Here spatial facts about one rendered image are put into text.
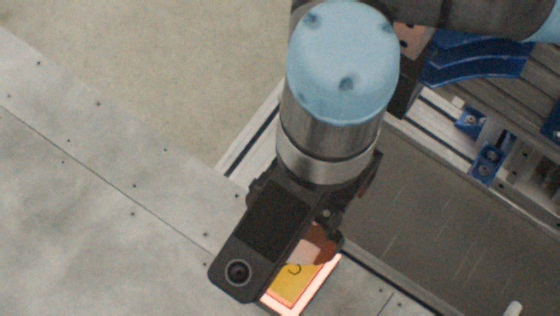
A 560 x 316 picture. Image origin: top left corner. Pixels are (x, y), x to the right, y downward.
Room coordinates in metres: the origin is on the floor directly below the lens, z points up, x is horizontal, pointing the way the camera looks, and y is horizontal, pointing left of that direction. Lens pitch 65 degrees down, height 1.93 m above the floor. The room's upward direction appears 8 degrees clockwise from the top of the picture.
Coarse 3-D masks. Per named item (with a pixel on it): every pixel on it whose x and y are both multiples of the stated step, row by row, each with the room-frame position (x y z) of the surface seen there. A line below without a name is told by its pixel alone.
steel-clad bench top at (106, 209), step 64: (0, 64) 0.59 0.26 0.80; (0, 128) 0.52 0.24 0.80; (64, 128) 0.53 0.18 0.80; (128, 128) 0.54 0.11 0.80; (0, 192) 0.45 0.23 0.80; (64, 192) 0.46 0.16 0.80; (128, 192) 0.47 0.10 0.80; (192, 192) 0.48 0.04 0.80; (0, 256) 0.39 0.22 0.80; (64, 256) 0.40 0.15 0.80; (128, 256) 0.41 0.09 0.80; (192, 256) 0.42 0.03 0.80
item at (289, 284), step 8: (288, 264) 0.41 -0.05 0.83; (296, 264) 0.41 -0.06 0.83; (280, 272) 0.40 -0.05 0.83; (288, 272) 0.41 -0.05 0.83; (296, 272) 0.41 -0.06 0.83; (304, 272) 0.41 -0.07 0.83; (312, 272) 0.41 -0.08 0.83; (280, 280) 0.40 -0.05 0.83; (288, 280) 0.40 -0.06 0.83; (296, 280) 0.40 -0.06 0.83; (304, 280) 0.40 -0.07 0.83; (272, 288) 0.39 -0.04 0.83; (280, 288) 0.39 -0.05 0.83; (288, 288) 0.39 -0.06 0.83; (296, 288) 0.39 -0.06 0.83; (304, 288) 0.40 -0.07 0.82; (272, 296) 0.39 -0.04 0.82; (280, 296) 0.38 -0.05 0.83; (288, 296) 0.38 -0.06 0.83; (296, 296) 0.38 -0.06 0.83; (288, 304) 0.38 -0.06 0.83
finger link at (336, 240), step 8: (328, 232) 0.40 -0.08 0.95; (336, 232) 0.40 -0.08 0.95; (328, 240) 0.39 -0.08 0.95; (336, 240) 0.40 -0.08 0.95; (344, 240) 0.40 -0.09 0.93; (320, 248) 0.40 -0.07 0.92; (328, 248) 0.39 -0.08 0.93; (336, 248) 0.39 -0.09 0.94; (320, 256) 0.40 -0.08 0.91; (328, 256) 0.39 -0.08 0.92; (320, 264) 0.39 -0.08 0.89
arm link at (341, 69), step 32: (320, 0) 0.48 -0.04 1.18; (352, 0) 0.47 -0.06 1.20; (288, 32) 0.47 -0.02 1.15; (320, 32) 0.44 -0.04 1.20; (352, 32) 0.44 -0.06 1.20; (384, 32) 0.45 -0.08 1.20; (288, 64) 0.43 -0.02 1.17; (320, 64) 0.41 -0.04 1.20; (352, 64) 0.42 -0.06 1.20; (384, 64) 0.42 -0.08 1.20; (288, 96) 0.42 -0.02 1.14; (320, 96) 0.40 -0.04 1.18; (352, 96) 0.40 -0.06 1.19; (384, 96) 0.41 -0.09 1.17; (288, 128) 0.41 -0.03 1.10; (320, 128) 0.40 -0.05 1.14; (352, 128) 0.40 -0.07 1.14
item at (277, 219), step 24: (264, 192) 0.40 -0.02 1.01; (288, 192) 0.40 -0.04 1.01; (312, 192) 0.40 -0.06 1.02; (264, 216) 0.39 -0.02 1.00; (288, 216) 0.39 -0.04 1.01; (312, 216) 0.39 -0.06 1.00; (240, 240) 0.37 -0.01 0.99; (264, 240) 0.37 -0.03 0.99; (288, 240) 0.37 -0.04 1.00; (216, 264) 0.35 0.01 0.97; (240, 264) 0.35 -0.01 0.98; (264, 264) 0.35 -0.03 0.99; (240, 288) 0.33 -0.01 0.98; (264, 288) 0.34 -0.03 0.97
